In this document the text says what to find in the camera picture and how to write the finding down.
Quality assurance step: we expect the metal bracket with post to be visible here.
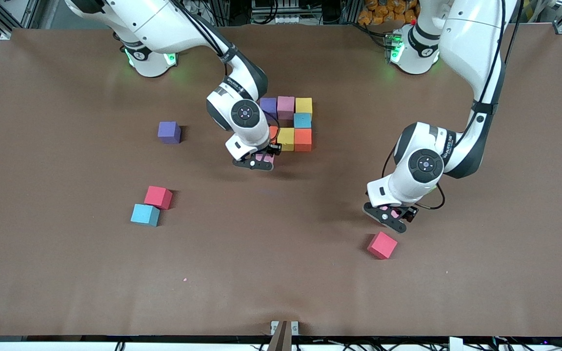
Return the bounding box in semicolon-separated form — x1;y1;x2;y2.
270;320;300;351

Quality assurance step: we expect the brown table cover sheet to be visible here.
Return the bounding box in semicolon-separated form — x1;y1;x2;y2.
0;23;562;338

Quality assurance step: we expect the red foam cube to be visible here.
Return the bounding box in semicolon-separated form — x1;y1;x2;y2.
367;231;399;260
144;186;174;210

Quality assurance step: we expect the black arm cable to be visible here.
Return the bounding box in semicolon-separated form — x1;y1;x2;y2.
381;0;523;211
171;0;281;144

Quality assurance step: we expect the purple foam cube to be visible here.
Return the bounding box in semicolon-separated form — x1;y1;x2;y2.
158;121;182;144
260;97;278;120

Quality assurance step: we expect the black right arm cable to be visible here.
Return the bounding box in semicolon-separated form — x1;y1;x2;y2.
171;0;281;144

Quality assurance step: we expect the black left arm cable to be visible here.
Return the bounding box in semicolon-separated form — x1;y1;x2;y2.
381;0;523;211

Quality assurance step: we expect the white table edge rail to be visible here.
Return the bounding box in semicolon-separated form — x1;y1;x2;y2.
0;340;562;351

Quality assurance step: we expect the orange packets pile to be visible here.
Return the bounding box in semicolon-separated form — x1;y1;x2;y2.
358;0;421;26

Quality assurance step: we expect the white equipment box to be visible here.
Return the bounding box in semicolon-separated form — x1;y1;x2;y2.
251;0;321;25

